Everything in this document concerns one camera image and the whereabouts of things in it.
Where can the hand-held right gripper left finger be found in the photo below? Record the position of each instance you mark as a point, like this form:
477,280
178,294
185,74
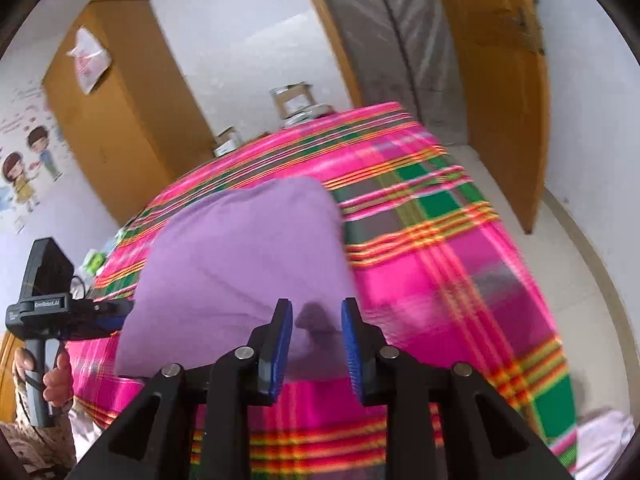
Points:
282,345

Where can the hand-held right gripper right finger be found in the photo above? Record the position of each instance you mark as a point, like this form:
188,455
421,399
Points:
350,345

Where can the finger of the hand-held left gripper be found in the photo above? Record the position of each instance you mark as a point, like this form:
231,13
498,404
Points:
114,319

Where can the purple sweater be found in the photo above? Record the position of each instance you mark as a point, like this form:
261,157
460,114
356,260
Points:
240,260

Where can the person's left forearm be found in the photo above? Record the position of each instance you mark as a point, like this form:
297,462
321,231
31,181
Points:
35,447

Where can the person's left hand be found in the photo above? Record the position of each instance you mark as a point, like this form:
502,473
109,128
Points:
57,382

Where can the large green tissue pack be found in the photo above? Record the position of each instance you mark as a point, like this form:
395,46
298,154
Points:
95,261

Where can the wooden board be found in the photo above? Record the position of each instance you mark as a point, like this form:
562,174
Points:
9,380

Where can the pink plaid blanket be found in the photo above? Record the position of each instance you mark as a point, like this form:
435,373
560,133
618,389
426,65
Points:
440,310

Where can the white cloth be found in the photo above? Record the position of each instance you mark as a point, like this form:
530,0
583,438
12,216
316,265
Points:
87,427

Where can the wooden wardrobe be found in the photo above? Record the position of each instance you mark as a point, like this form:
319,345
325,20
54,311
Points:
130,125

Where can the white cardboard box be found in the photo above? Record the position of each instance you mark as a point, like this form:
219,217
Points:
226,142

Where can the labelled cardboard box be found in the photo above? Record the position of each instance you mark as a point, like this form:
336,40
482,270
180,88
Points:
292,100

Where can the white plastic bag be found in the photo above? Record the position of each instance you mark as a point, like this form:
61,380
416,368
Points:
90,62

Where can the pale pink cloth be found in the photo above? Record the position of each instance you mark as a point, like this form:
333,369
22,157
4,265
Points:
605,442

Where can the wooden door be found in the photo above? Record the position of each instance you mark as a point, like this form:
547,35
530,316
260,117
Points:
495,85

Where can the clear plastic door curtain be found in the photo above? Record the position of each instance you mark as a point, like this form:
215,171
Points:
395,45

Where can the cartoon wall sticker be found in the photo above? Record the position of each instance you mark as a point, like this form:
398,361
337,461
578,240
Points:
25,170

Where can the wooden door frame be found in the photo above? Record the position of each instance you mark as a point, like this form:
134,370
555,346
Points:
335,40

